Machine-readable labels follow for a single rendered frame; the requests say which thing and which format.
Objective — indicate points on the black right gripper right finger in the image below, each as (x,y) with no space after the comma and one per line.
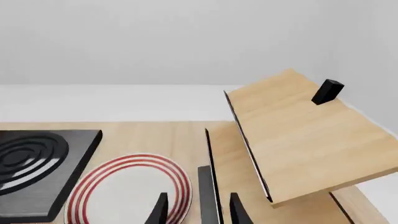
(238,213)

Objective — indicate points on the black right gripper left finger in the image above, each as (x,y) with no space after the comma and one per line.
(159,213)

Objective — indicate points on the white plate with red rings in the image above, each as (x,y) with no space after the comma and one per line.
(124,186)

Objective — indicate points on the flat black stove plate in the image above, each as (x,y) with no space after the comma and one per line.
(34,163)

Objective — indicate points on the pale wooden drawer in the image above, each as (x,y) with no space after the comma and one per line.
(236,163)

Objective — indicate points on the pale wooden cabinet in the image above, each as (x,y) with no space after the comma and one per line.
(304,144)

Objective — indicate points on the small black block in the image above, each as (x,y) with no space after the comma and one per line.
(327,92)

